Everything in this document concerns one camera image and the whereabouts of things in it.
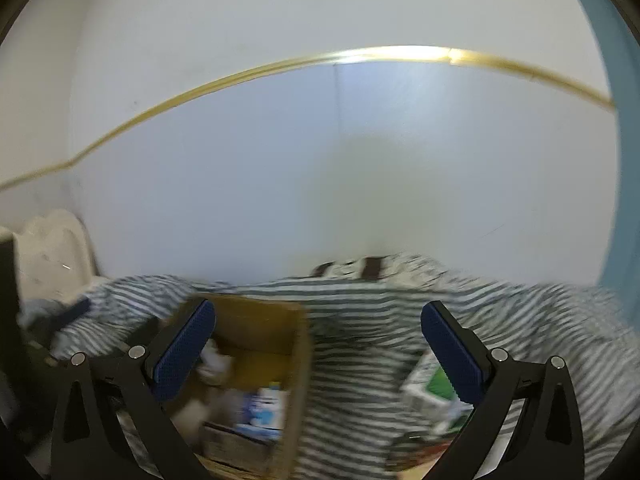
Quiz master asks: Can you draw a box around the blue white tissue pack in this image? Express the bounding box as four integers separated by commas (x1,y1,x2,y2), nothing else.
237,385,291,441

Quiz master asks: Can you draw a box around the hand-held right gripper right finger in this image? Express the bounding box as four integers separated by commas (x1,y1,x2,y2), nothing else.
420,301,586,480

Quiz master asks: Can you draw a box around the dark flat box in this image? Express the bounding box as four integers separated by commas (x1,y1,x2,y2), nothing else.
200,422,283,473

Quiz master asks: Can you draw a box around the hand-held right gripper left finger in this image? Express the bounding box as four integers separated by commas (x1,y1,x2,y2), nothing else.
50,297,216,480

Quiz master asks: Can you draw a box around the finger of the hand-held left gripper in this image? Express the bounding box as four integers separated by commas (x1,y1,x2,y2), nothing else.
60,297,92,322

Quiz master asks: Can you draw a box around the brown cardboard box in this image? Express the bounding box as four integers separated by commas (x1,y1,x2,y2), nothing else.
165,292,316,480

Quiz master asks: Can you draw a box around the gold wall trim strip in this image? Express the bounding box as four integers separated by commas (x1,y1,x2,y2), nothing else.
0,46,616,191

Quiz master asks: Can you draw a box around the grey white checked blanket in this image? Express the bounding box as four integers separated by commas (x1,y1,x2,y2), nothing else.
20,255,636,480

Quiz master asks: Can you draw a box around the white padded headboard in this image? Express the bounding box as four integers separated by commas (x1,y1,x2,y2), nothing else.
0,209,98,306

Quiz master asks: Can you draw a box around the brown white patterned pillow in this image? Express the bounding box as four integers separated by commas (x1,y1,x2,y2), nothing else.
310,255,396,281

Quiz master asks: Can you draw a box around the green white carton box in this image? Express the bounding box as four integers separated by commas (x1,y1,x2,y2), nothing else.
402,350,476,436

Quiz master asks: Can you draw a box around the grey blue cloth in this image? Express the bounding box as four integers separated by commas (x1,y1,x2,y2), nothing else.
20,299,76,332

